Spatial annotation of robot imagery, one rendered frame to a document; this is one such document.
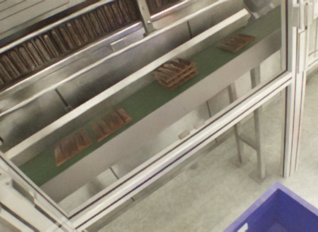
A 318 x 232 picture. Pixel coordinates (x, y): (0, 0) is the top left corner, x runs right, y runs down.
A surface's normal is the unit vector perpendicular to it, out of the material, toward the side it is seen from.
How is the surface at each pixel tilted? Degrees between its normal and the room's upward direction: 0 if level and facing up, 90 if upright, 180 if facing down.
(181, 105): 90
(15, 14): 90
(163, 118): 90
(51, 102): 90
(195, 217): 0
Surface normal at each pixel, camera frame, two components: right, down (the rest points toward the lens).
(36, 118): 0.49, 0.40
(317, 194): -0.29, -0.76
